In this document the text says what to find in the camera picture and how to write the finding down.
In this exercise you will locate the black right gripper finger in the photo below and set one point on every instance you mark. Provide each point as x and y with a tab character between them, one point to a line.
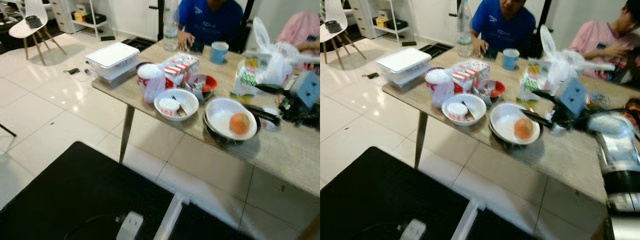
272	90
545	97
265	114
539	120

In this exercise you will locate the orange fruit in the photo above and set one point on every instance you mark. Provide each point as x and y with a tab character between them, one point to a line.
523	129
239	124

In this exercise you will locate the white round bowl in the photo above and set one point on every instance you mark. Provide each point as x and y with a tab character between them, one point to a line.
189	100
505	122
220	117
476	105

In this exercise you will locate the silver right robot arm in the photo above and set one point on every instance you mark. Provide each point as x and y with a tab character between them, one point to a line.
617	150

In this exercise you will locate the small white cup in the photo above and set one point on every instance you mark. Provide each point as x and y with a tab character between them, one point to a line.
270	126
556	129

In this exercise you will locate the green juice carton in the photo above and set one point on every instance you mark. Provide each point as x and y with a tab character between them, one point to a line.
530	85
247	80

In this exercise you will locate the white plastic bag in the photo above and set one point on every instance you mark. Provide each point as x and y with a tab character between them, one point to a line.
560	72
277	65

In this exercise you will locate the light wooden table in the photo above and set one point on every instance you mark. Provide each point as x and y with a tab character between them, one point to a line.
565	155
280	155

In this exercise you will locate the small grey cup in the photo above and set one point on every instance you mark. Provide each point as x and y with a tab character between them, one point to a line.
600	100

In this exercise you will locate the steel bowl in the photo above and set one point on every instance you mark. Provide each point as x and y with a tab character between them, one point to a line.
502	143
220	138

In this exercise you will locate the red bowl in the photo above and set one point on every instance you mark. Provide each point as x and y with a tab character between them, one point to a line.
210	85
497	90

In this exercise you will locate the blue mug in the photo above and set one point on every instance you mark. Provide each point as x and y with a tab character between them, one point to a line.
218	54
510	60

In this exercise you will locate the orange black speaker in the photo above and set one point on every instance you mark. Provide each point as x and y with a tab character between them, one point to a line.
634	107

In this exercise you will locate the person in pink shirt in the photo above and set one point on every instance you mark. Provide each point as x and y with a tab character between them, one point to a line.
300	30
595	45

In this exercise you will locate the black calculator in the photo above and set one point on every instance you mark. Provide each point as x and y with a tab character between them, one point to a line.
197	48
490	54

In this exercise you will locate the red white food box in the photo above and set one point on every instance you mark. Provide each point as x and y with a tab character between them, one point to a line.
470	72
180	67

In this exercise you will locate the small black gadget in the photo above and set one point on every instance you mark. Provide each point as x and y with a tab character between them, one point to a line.
372	75
73	71

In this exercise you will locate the red white small tub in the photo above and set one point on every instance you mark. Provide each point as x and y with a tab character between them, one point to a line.
457	111
169	106

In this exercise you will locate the person in blue shirt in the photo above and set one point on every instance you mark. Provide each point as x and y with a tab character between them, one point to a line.
502	25
210	20

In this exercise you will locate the black pouch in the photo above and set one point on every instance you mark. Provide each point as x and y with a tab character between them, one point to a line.
333	26
34	22

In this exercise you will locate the white chair wooden legs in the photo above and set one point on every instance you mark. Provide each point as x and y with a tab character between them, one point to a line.
345	36
17	29

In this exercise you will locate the clear water bottle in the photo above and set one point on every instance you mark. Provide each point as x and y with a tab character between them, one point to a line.
171	30
464	32

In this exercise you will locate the plastic wrapped paper bucket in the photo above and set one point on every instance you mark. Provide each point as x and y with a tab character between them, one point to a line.
440	87
150	80

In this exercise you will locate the white drawer cabinet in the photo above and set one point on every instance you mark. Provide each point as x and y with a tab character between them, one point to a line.
62	15
362	17

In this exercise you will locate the white lidded food container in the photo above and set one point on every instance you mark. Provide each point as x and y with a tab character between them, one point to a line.
402	60
112	55

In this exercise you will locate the dark carpet mat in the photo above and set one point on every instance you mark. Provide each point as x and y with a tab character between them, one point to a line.
500	230
210	227
380	205
75	200

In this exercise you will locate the yellow box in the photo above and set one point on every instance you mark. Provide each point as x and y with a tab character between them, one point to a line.
382	22
80	16

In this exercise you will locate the white metal rack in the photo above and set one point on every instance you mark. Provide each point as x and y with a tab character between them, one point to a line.
90	26
392	31

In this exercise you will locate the white floor strip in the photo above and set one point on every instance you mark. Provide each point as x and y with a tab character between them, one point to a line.
170	220
466	222

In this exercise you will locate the black box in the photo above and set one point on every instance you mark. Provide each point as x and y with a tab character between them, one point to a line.
398	24
96	19

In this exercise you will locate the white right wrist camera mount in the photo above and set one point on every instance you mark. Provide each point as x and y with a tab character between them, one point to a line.
306	90
574	95

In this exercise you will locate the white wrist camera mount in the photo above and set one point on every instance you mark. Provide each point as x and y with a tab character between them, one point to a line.
413	230
306	90
130	225
574	95

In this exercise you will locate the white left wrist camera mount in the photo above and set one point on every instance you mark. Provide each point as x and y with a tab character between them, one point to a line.
130	225
413	230

